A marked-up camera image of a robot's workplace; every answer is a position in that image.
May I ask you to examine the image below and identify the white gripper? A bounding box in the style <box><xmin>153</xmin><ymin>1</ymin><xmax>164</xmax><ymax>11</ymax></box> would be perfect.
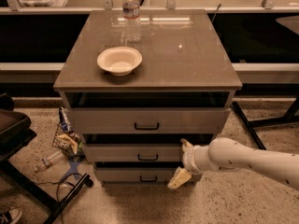
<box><xmin>167</xmin><ymin>138</ymin><xmax>211</xmax><ymax>189</ymax></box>

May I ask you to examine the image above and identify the black cable on floor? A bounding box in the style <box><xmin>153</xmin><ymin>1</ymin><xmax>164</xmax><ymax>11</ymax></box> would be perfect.
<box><xmin>32</xmin><ymin>172</ymin><xmax>83</xmax><ymax>224</ymax></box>

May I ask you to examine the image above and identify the black floor stand right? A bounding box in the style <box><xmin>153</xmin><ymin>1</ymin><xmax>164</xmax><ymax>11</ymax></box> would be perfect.
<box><xmin>232</xmin><ymin>97</ymin><xmax>299</xmax><ymax>150</ymax></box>

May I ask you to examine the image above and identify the black white sneaker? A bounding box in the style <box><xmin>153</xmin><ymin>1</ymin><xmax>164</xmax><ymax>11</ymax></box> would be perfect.
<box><xmin>0</xmin><ymin>208</ymin><xmax>22</xmax><ymax>224</ymax></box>

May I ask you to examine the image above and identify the white paper bowl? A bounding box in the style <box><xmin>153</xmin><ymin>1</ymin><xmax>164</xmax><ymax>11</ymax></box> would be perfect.
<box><xmin>97</xmin><ymin>47</ymin><xmax>142</xmax><ymax>77</ymax></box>

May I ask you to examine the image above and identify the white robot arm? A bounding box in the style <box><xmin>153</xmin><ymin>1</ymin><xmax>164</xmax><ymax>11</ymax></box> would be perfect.
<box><xmin>167</xmin><ymin>137</ymin><xmax>299</xmax><ymax>189</ymax></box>

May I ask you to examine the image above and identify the empty bottle on floor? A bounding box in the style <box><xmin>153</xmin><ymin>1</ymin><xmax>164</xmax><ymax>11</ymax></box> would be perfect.
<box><xmin>35</xmin><ymin>151</ymin><xmax>65</xmax><ymax>173</ymax></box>

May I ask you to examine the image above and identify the black chair with base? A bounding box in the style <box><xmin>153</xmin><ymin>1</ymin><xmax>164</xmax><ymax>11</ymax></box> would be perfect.
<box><xmin>0</xmin><ymin>93</ymin><xmax>93</xmax><ymax>224</ymax></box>

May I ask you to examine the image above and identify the grey drawer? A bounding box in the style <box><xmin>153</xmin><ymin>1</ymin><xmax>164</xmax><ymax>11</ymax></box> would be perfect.
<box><xmin>83</xmin><ymin>143</ymin><xmax>183</xmax><ymax>162</ymax></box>
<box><xmin>67</xmin><ymin>108</ymin><xmax>230</xmax><ymax>134</ymax></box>
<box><xmin>94</xmin><ymin>168</ymin><xmax>176</xmax><ymax>184</ymax></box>

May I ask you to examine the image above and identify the clear plastic water bottle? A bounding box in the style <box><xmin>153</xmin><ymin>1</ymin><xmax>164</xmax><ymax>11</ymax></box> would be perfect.
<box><xmin>122</xmin><ymin>0</ymin><xmax>141</xmax><ymax>42</ymax></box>

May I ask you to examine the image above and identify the grey drawer cabinet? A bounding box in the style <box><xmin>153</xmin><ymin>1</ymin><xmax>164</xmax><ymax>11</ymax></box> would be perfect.
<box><xmin>52</xmin><ymin>8</ymin><xmax>243</xmax><ymax>187</ymax></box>

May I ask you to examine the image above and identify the wire basket with snack bags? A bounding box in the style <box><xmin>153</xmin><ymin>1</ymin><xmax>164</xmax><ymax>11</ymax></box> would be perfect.
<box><xmin>55</xmin><ymin>107</ymin><xmax>84</xmax><ymax>157</ymax></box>

